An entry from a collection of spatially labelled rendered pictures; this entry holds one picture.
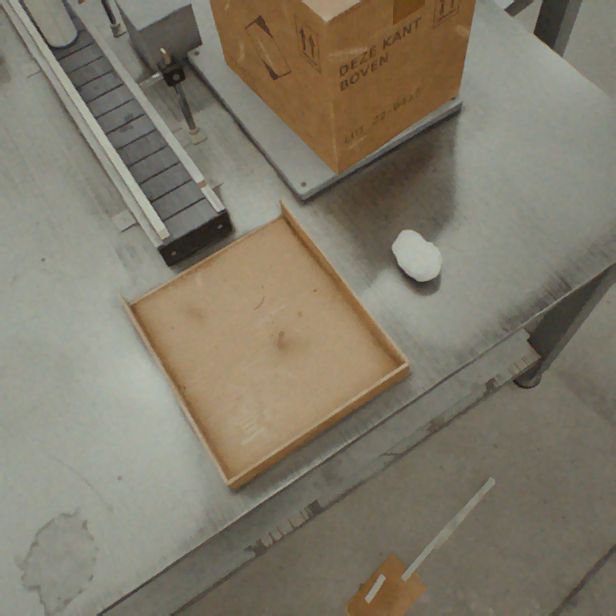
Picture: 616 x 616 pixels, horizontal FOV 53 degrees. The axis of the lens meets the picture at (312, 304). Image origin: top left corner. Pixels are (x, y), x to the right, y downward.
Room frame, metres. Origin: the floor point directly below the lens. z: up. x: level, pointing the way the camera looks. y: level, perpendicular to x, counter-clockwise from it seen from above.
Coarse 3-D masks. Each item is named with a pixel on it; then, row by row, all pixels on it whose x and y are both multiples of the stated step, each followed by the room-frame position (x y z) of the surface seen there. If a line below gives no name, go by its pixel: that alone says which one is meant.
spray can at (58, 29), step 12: (24, 0) 0.90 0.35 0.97; (36, 0) 0.89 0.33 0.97; (48, 0) 0.89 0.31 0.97; (60, 0) 0.91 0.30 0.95; (36, 12) 0.89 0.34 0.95; (48, 12) 0.89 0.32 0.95; (60, 12) 0.90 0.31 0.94; (48, 24) 0.89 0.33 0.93; (60, 24) 0.89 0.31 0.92; (72, 24) 0.91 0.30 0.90; (48, 36) 0.89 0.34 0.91; (60, 36) 0.89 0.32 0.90; (72, 36) 0.90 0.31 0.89; (60, 48) 0.89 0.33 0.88
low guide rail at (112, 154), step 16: (16, 0) 0.98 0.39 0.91; (32, 32) 0.90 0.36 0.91; (48, 48) 0.85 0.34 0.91; (64, 80) 0.78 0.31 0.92; (80, 112) 0.71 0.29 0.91; (96, 128) 0.67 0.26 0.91; (112, 160) 0.60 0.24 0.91; (128, 176) 0.57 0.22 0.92; (144, 208) 0.51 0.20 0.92; (160, 224) 0.48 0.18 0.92
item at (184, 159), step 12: (72, 0) 0.89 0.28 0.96; (84, 12) 0.86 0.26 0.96; (84, 24) 0.83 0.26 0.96; (96, 36) 0.80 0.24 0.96; (108, 48) 0.77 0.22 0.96; (108, 60) 0.75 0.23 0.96; (120, 72) 0.72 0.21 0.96; (132, 84) 0.69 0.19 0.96; (144, 96) 0.66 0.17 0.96; (144, 108) 0.64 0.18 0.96; (156, 120) 0.62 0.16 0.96; (168, 132) 0.59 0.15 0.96; (168, 144) 0.58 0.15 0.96; (180, 156) 0.55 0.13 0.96; (192, 168) 0.52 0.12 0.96; (204, 180) 0.50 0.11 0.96
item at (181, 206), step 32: (64, 0) 1.01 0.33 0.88; (64, 64) 0.85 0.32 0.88; (96, 64) 0.84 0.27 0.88; (96, 96) 0.77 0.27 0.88; (128, 96) 0.76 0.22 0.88; (128, 128) 0.69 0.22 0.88; (128, 160) 0.63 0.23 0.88; (160, 160) 0.62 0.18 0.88; (160, 192) 0.56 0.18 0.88; (192, 192) 0.55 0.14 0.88; (192, 224) 0.50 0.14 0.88
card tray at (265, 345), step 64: (256, 256) 0.46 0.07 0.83; (320, 256) 0.42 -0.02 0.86; (192, 320) 0.38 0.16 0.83; (256, 320) 0.36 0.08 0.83; (320, 320) 0.34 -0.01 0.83; (192, 384) 0.29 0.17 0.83; (256, 384) 0.27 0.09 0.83; (320, 384) 0.25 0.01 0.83; (384, 384) 0.23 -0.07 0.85; (256, 448) 0.19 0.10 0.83
